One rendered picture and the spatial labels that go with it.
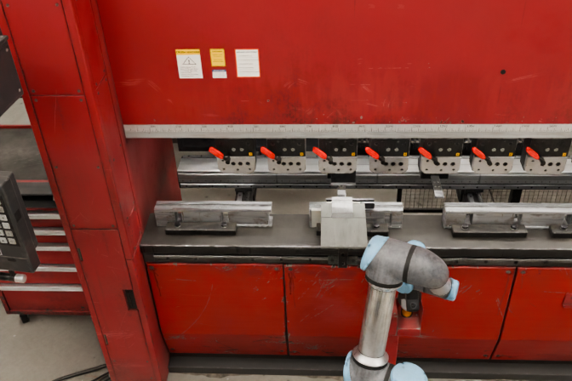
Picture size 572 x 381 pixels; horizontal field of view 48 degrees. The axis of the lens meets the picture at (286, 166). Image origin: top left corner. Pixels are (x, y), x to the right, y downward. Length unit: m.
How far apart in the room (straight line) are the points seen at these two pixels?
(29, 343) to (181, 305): 1.05
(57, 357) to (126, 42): 1.87
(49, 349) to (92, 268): 0.99
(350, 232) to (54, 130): 1.16
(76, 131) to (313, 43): 0.88
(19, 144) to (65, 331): 1.04
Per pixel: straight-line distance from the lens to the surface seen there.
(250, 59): 2.33
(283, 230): 2.77
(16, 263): 2.26
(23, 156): 3.33
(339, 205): 2.70
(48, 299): 3.63
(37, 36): 2.24
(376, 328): 2.06
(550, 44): 2.42
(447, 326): 3.10
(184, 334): 3.19
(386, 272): 1.95
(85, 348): 3.66
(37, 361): 3.70
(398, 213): 2.75
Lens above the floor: 2.72
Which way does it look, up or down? 36 degrees down
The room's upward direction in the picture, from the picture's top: 2 degrees counter-clockwise
